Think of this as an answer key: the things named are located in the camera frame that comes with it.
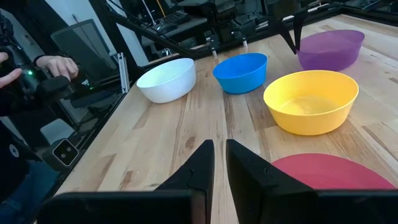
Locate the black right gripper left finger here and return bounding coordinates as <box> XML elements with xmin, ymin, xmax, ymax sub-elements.
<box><xmin>155</xmin><ymin>139</ymin><xmax>215</xmax><ymax>224</ymax></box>

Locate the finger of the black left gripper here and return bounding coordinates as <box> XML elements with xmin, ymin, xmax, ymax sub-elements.
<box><xmin>277</xmin><ymin>21</ymin><xmax>297</xmax><ymax>55</ymax></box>
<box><xmin>292</xmin><ymin>8</ymin><xmax>309</xmax><ymax>52</ymax></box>

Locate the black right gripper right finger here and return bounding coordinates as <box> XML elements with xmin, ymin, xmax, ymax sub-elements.
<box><xmin>226</xmin><ymin>138</ymin><xmax>318</xmax><ymax>224</ymax></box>

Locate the purple translucent plastic bowl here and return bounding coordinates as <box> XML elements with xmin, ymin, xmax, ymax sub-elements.
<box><xmin>297</xmin><ymin>29</ymin><xmax>366</xmax><ymax>72</ymax></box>

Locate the blue plastic bowl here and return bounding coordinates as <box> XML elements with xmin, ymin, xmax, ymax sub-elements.
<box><xmin>212</xmin><ymin>52</ymin><xmax>268</xmax><ymax>95</ymax></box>

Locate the pink cup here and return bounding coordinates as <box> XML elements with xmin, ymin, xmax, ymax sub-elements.
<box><xmin>271</xmin><ymin>152</ymin><xmax>396</xmax><ymax>190</ymax></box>

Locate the yellow plastic bowl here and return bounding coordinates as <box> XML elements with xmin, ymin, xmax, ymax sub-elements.
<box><xmin>263</xmin><ymin>70</ymin><xmax>359</xmax><ymax>136</ymax></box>

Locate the blue cup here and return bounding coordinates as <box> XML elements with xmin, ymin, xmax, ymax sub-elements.
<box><xmin>136</xmin><ymin>57</ymin><xmax>197</xmax><ymax>104</ymax></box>

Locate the black keyboard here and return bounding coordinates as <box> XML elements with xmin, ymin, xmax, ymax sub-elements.
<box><xmin>160</xmin><ymin>11</ymin><xmax>191</xmax><ymax>26</ymax></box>

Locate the black computer mouse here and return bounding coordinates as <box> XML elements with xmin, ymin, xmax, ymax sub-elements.
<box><xmin>157</xmin><ymin>23</ymin><xmax>178</xmax><ymax>34</ymax></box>

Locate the white-rimmed square black device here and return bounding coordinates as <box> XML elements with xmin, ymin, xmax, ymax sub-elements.
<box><xmin>52</xmin><ymin>138</ymin><xmax>80</xmax><ymax>167</ymax></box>

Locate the grey plastic block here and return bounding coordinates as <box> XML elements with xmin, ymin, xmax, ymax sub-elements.
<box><xmin>39</xmin><ymin>118</ymin><xmax>76</xmax><ymax>146</ymax></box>

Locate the dark flat monitor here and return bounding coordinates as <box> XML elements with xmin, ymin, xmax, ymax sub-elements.
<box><xmin>50</xmin><ymin>19</ymin><xmax>119</xmax><ymax>85</ymax></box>

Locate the person's hand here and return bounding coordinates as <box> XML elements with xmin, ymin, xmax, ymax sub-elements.
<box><xmin>0</xmin><ymin>52</ymin><xmax>23</xmax><ymax>89</ymax></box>
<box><xmin>35</xmin><ymin>55</ymin><xmax>80</xmax><ymax>81</ymax></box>

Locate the person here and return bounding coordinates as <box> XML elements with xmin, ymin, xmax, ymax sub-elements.
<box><xmin>0</xmin><ymin>118</ymin><xmax>62</xmax><ymax>224</ymax></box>

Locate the black aluminium table frame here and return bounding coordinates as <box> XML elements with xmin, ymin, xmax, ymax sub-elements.
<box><xmin>88</xmin><ymin>0</ymin><xmax>398</xmax><ymax>75</ymax></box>

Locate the silver aluminium bracket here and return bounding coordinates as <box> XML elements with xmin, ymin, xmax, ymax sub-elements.
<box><xmin>116</xmin><ymin>52</ymin><xmax>131</xmax><ymax>95</ymax></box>

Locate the black teleoperation leader handle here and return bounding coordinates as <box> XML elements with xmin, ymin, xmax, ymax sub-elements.
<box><xmin>0</xmin><ymin>43</ymin><xmax>94</xmax><ymax>106</ymax></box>

